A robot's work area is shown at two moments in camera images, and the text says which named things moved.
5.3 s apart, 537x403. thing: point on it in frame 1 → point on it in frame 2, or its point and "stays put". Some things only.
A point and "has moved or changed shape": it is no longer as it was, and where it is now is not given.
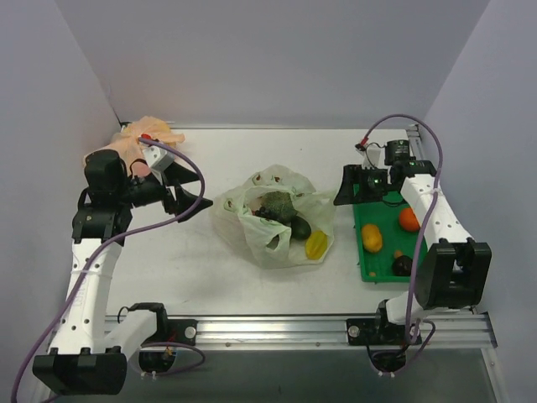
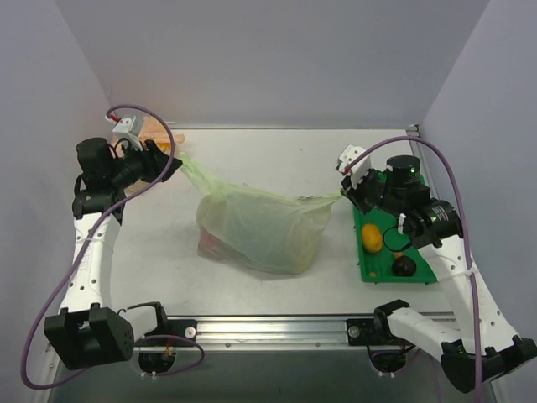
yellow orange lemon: [372, 238] stays put
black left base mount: [174, 330] stays put
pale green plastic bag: [268, 243] has moved or changed shape
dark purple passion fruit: [402, 265] stays put
